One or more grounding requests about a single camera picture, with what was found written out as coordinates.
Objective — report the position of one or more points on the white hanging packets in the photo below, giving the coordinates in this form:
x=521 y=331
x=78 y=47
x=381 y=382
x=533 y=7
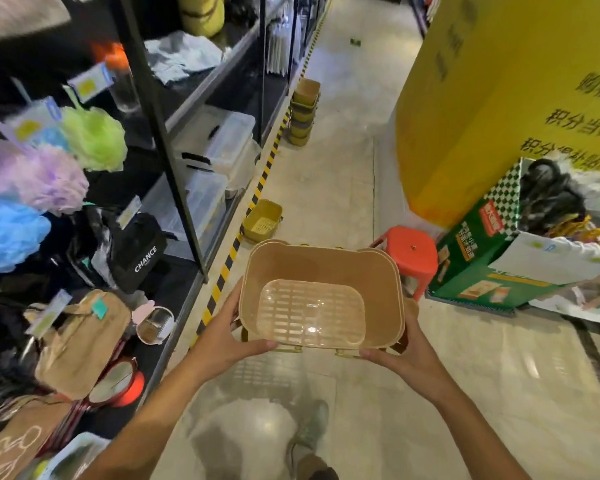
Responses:
x=278 y=47

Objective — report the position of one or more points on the black printed toiletry bag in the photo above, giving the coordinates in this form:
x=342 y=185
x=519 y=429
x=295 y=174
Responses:
x=137 y=254

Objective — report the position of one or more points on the person's left hand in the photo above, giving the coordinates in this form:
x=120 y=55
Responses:
x=220 y=344

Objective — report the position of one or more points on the person's right hand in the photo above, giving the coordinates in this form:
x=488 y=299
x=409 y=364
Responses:
x=417 y=364

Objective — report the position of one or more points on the yellow printed pillar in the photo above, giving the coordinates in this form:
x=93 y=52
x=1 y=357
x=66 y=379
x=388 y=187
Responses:
x=495 y=94

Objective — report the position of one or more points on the yellow bundle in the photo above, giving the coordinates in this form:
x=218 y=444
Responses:
x=202 y=13

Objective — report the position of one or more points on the brown printed bag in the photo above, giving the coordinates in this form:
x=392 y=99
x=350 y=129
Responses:
x=15 y=444

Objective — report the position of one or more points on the person's right thumb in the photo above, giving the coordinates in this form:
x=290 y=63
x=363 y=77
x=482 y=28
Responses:
x=377 y=355

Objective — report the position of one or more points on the beige fabric pouch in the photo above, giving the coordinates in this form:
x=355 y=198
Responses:
x=80 y=344

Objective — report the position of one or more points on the person's leg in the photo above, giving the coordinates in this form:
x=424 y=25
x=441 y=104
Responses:
x=317 y=468

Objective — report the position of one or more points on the red plastic stool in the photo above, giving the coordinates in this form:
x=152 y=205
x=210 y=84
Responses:
x=410 y=254

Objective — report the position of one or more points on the black items bundle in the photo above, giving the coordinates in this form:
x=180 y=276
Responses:
x=550 y=194

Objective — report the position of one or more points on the red round mirror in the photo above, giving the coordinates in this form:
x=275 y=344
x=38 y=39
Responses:
x=115 y=382

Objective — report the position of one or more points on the blue mesh bath sponge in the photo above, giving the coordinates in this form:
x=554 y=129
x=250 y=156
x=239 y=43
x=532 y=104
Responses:
x=7 y=234

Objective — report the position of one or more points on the white crumpled plastic bag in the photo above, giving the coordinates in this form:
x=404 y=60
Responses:
x=182 y=57

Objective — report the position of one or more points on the green mesh bath sponge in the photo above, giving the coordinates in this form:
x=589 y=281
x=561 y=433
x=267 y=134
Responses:
x=95 y=137

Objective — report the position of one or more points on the clear bottle orange lid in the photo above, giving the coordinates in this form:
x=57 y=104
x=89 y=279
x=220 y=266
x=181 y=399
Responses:
x=122 y=79

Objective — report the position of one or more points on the clear lidded storage box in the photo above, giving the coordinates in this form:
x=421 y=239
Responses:
x=200 y=204
x=215 y=139

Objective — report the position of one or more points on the black metal shelf unit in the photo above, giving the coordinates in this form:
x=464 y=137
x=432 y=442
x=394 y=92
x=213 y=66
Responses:
x=155 y=104

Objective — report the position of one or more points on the person's right forearm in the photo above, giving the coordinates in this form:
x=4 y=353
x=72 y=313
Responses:
x=480 y=434

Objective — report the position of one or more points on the stack of plastic baskets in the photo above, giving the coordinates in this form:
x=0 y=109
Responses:
x=304 y=112

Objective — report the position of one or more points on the purple mesh bath sponge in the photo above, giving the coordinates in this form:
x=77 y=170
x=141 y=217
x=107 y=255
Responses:
x=45 y=179

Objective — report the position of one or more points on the yellow plastic basket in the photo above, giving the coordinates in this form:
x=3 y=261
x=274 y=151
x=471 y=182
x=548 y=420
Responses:
x=262 y=222

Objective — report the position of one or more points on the beige plastic basket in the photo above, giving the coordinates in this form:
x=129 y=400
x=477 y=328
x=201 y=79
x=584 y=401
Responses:
x=320 y=289

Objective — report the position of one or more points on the person's left forearm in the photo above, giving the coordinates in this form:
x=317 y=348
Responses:
x=145 y=429

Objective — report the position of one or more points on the person's left thumb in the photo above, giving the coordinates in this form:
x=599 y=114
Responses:
x=262 y=346

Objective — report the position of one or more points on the person's grey shoe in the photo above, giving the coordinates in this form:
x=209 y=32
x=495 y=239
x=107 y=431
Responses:
x=307 y=429

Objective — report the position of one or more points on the green cardboard box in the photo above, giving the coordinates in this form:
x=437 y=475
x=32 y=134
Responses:
x=472 y=259

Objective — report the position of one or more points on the pink eared mirror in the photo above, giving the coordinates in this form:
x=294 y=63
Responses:
x=154 y=324

